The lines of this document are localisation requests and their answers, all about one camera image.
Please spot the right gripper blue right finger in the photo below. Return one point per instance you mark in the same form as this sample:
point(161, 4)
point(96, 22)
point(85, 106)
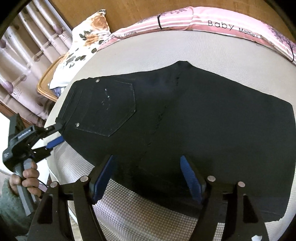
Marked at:
point(199, 186)

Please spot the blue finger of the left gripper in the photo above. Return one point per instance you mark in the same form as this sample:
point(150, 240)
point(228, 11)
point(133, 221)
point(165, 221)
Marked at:
point(45, 132)
point(41, 153)

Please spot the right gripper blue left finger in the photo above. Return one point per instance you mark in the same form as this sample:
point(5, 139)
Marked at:
point(96, 182)

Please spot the black denim pants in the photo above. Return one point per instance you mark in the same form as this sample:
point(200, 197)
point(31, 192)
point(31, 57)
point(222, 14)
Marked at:
point(149, 120)

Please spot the grey knit sleeve forearm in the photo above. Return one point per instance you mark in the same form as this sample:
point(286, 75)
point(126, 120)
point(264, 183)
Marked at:
point(13, 216)

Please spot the person left hand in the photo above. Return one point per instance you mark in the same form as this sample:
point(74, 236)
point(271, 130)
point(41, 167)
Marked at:
point(31, 182)

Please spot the wicker rattan chair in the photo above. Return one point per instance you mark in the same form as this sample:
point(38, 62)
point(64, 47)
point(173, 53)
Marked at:
point(43, 84)

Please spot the beige patterned curtain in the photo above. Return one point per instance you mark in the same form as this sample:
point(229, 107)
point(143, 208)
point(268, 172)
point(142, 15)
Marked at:
point(33, 37)

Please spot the floral white orange pillow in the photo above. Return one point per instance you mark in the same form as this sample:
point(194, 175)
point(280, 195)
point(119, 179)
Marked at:
point(86, 40)

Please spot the woven bamboo headboard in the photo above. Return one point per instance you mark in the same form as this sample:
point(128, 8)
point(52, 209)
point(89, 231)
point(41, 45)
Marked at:
point(122, 14)

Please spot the pink striped long pillow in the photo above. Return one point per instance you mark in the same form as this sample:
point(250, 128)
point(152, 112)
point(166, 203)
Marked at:
point(211, 20)

